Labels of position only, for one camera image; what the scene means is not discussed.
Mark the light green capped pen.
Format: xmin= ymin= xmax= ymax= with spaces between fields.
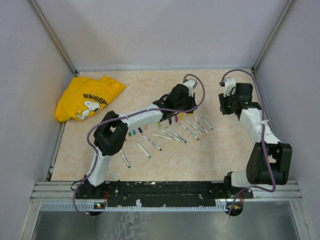
xmin=152 ymin=133 xmax=172 ymax=140

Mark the black capped pen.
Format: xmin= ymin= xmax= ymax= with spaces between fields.
xmin=108 ymin=170 xmax=120 ymax=181

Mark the navy capped pen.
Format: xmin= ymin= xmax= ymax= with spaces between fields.
xmin=202 ymin=117 xmax=213 ymax=130

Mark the yellow capped pen top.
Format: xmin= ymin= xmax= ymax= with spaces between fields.
xmin=193 ymin=116 xmax=210 ymax=135

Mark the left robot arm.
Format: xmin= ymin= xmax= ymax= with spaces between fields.
xmin=74 ymin=79 xmax=198 ymax=199

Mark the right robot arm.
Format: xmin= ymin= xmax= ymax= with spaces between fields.
xmin=218 ymin=78 xmax=293 ymax=198

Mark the yellow Snoopy t-shirt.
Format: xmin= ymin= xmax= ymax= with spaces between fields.
xmin=54 ymin=75 xmax=126 ymax=123

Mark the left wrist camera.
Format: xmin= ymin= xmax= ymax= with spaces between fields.
xmin=183 ymin=79 xmax=198 ymax=97

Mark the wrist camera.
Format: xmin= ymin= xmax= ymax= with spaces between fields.
xmin=183 ymin=79 xmax=198 ymax=97
xmin=219 ymin=77 xmax=237 ymax=98

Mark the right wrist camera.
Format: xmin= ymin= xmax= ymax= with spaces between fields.
xmin=219 ymin=77 xmax=237 ymax=98

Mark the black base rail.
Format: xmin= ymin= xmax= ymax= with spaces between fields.
xmin=75 ymin=181 xmax=241 ymax=208

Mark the aluminium frame rail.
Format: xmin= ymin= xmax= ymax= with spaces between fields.
xmin=31 ymin=180 xmax=303 ymax=202

